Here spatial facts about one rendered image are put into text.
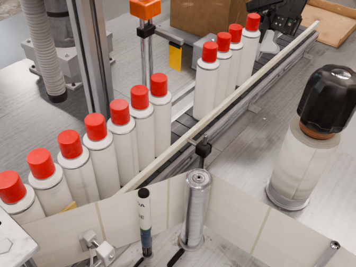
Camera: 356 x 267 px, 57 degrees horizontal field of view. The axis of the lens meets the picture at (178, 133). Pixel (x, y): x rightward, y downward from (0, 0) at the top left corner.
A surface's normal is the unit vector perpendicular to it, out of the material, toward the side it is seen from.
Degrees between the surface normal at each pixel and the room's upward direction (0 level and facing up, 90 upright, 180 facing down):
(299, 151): 90
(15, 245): 0
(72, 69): 90
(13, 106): 0
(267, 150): 0
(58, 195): 90
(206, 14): 90
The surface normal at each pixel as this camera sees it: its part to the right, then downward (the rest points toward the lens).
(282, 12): -0.53, 0.10
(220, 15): -0.57, 0.56
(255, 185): 0.04, -0.71
